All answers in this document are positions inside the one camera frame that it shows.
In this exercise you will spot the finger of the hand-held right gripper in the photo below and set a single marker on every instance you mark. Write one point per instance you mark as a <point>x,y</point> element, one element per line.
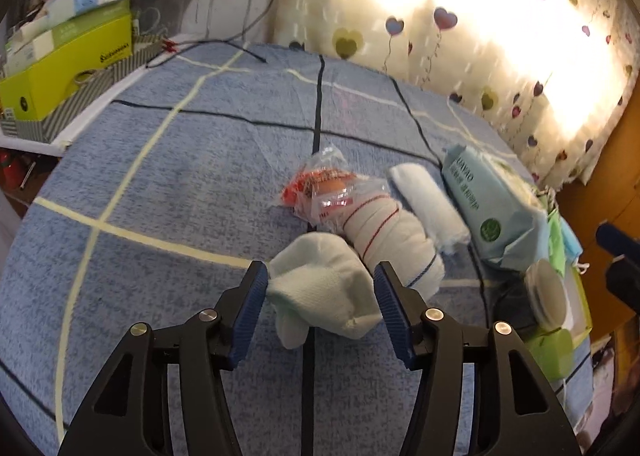
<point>625,286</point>
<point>617,238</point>

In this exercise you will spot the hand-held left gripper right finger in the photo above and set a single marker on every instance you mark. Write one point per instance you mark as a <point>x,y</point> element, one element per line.
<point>395,316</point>

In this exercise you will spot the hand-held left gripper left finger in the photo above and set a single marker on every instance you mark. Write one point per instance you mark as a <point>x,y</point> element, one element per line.
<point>247,316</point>

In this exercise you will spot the blue face mask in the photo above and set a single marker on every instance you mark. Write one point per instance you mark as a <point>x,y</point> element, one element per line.
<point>570,241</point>

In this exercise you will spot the clear round plastic container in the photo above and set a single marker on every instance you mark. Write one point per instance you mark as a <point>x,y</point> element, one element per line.
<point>547,293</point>

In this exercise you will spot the plain white sock bundle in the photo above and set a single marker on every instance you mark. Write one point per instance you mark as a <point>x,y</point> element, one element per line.
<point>320,281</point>

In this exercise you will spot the green sponge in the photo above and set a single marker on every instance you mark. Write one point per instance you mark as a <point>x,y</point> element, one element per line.
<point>550,353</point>

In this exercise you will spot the brown wooden wardrobe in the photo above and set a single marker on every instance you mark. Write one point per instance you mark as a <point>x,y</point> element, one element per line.
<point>600,196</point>

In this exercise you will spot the white rolled sock red stripes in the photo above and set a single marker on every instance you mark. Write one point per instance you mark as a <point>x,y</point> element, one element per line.
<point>390,231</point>

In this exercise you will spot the white rolled towel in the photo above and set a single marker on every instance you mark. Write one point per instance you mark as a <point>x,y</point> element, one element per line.
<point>425,201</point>

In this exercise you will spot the blue wet wipes pack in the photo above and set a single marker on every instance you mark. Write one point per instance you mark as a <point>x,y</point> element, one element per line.
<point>480,206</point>

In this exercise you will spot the clear plastic packet orange contents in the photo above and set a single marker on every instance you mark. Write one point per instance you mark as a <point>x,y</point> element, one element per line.
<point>325,186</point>

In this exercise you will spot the blue plaid bed sheet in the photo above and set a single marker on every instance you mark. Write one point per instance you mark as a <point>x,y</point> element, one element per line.
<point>175,186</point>

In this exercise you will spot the red object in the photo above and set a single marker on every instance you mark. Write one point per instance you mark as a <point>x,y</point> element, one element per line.
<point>12,171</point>

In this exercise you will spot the lime green cardboard box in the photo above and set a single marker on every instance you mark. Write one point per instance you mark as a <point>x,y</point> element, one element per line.
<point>65,66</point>

